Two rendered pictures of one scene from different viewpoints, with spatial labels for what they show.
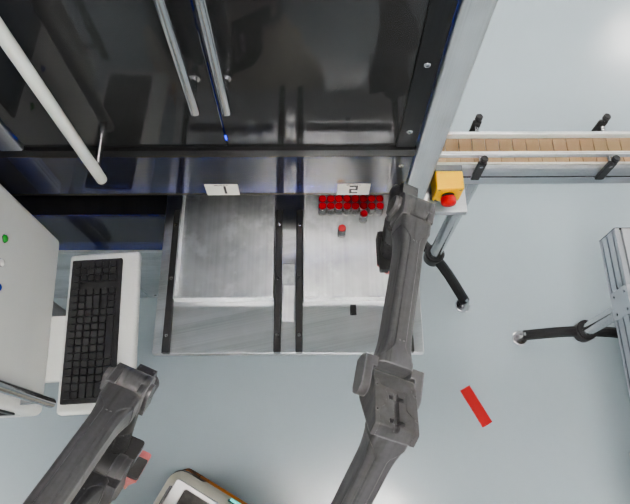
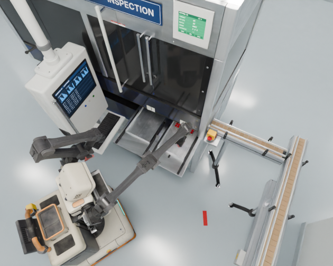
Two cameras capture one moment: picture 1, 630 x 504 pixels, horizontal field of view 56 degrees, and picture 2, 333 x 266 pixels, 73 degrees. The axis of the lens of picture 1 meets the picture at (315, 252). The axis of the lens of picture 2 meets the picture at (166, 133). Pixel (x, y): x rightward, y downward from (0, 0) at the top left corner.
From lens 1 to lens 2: 0.63 m
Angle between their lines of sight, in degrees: 15
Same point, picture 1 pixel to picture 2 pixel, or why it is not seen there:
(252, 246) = (152, 127)
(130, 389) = (95, 133)
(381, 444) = (138, 169)
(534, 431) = (219, 236)
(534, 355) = (232, 212)
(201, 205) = (146, 112)
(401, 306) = (165, 145)
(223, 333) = (132, 145)
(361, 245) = not seen: hidden behind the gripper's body
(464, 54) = (211, 92)
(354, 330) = (166, 161)
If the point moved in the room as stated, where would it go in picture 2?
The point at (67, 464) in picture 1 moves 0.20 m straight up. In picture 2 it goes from (71, 136) to (57, 118)
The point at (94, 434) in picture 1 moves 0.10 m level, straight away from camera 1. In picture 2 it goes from (81, 135) to (71, 126)
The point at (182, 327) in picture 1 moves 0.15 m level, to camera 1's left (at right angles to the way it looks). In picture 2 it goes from (123, 139) to (110, 132)
